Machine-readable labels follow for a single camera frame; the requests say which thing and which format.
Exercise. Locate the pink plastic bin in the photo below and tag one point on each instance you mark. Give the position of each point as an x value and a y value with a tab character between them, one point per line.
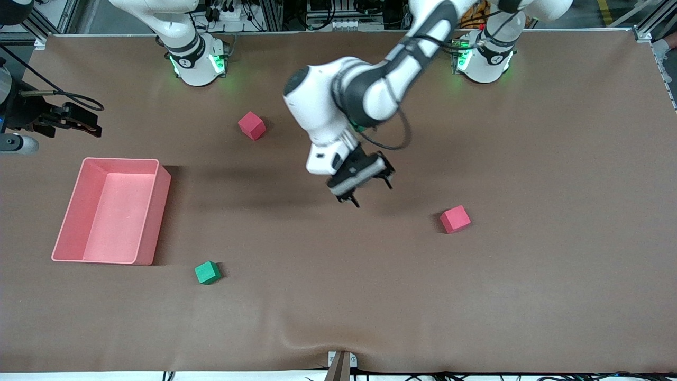
121	227

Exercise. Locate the brown table mat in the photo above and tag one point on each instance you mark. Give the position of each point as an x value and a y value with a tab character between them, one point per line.
338	296

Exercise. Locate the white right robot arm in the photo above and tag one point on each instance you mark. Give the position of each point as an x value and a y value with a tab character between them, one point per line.
193	63

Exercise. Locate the pink foam cube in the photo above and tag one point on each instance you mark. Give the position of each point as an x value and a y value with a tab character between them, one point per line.
251	126
455	219

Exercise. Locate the orange snack packets pile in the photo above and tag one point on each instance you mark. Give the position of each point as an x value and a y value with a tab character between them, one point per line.
478	13

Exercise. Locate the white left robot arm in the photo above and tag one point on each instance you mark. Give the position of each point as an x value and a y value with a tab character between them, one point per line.
317	100

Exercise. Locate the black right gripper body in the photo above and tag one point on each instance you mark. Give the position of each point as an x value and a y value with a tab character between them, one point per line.
27	112

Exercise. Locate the aluminium frame post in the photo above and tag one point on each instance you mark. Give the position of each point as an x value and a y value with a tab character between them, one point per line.
272	16

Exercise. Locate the metal bracket with post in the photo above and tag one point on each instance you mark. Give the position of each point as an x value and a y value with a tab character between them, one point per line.
341	368

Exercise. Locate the metal table corner bracket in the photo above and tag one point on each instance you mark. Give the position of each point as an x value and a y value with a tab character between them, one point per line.
644	36
40	43

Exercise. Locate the white power strip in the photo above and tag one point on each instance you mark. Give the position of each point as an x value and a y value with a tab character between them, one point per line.
227	13

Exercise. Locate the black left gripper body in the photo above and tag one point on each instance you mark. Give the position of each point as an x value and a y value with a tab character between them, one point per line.
366	160

